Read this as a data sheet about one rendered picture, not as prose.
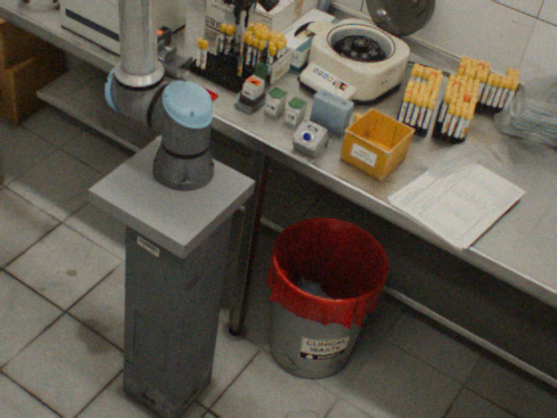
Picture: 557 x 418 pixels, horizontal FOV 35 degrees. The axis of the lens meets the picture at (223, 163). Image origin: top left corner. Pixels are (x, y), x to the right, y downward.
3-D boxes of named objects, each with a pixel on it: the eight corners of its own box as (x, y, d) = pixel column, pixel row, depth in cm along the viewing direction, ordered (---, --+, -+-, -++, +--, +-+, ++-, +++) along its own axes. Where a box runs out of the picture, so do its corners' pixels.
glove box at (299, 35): (269, 59, 261) (273, 31, 254) (309, 27, 276) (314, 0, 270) (303, 75, 256) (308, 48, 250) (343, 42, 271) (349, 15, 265)
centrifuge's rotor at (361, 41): (319, 59, 253) (323, 38, 249) (352, 41, 262) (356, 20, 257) (361, 84, 246) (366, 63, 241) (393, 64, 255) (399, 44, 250)
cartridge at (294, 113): (282, 122, 238) (285, 104, 233) (291, 114, 241) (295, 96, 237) (295, 129, 236) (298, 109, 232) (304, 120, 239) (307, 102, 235)
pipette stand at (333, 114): (305, 126, 237) (311, 98, 231) (317, 114, 242) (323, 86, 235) (337, 141, 234) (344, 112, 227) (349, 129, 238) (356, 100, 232)
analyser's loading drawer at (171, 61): (122, 50, 254) (123, 35, 251) (137, 40, 258) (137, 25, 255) (178, 78, 246) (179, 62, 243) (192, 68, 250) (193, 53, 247)
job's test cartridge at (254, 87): (241, 100, 242) (243, 82, 238) (251, 93, 245) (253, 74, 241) (253, 105, 240) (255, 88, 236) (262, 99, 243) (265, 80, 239)
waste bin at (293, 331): (230, 348, 287) (244, 258, 258) (288, 284, 310) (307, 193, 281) (328, 412, 272) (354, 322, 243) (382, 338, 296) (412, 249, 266)
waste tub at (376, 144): (337, 159, 228) (344, 129, 222) (364, 135, 237) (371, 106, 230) (381, 183, 223) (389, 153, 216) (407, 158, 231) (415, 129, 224)
